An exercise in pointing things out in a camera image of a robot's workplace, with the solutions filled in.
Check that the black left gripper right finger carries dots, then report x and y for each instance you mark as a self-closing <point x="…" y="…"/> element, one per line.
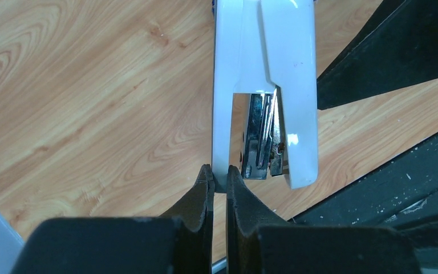
<point x="245" y="215"/>

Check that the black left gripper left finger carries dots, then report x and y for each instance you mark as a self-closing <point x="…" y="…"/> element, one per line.
<point x="194" y="210"/>

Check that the white stapler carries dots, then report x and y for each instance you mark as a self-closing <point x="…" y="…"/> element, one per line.
<point x="266" y="49"/>

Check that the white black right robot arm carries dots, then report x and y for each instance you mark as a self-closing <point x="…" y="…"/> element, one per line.
<point x="396" y="48"/>

